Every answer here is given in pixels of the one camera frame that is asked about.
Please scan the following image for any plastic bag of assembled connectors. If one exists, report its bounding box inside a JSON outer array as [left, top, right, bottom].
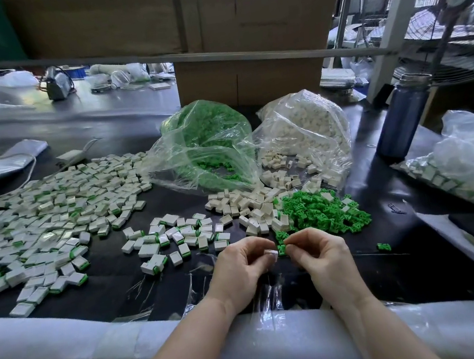
[[385, 107, 474, 239]]

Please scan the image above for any small group of assembled connectors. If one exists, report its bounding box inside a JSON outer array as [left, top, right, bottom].
[[117, 205, 236, 281]]

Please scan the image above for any brown cardboard box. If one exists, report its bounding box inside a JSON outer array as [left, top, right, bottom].
[[2, 0, 364, 140]]

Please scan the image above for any large pile of assembled connectors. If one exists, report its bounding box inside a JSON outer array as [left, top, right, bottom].
[[0, 149, 169, 322]]

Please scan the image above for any plastic bag of white housings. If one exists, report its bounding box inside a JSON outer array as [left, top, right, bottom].
[[247, 85, 359, 203]]

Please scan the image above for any person's left hand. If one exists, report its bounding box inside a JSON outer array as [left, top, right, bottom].
[[206, 234, 287, 318]]

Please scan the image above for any black standing fan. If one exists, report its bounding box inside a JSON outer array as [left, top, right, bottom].
[[382, 0, 474, 94]]

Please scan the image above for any person's right forearm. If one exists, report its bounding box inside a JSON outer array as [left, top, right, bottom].
[[332, 284, 444, 359]]

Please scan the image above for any white adapter with cable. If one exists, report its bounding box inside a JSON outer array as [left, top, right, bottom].
[[0, 138, 106, 203]]

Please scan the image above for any white foam edge padding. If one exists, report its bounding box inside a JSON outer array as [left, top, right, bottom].
[[0, 249, 474, 359]]

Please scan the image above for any pile of green clips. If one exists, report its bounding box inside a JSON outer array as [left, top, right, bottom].
[[269, 181, 375, 246]]

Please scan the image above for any person's left forearm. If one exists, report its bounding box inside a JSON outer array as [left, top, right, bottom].
[[90, 294, 246, 359]]

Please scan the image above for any person's right hand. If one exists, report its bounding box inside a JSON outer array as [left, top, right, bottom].
[[280, 220, 376, 316]]

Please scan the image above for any grey metal shelf frame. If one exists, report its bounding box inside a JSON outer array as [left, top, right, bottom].
[[0, 0, 458, 155]]

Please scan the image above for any pile of white housings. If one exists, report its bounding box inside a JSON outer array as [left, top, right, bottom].
[[197, 139, 346, 244]]

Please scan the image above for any blue metal water bottle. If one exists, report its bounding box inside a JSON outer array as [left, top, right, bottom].
[[366, 70, 443, 163]]

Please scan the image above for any grey tape dispenser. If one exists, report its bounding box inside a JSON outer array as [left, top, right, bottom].
[[38, 63, 78, 104]]

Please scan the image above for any plastic bag of green clips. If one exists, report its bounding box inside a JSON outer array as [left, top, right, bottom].
[[139, 93, 262, 204]]

